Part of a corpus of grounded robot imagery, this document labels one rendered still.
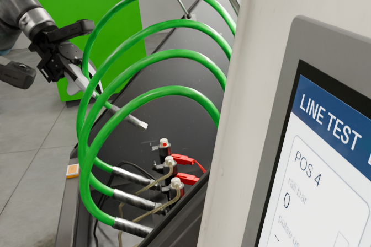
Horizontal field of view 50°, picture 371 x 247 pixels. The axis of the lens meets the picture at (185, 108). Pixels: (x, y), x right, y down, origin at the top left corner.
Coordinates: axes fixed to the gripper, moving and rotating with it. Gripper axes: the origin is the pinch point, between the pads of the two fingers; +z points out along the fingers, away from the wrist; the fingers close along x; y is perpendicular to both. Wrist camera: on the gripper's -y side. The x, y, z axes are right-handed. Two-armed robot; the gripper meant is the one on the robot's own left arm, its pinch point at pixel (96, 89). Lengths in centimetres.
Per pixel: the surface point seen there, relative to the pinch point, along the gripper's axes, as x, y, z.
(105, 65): 17.3, -16.6, 5.7
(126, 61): -273, 142, -109
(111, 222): 27.0, -5.8, 27.2
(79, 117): 18.8, -6.6, 8.9
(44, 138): -183, 205, -83
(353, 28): 48, -50, 29
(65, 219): 9.8, 21.7, 18.8
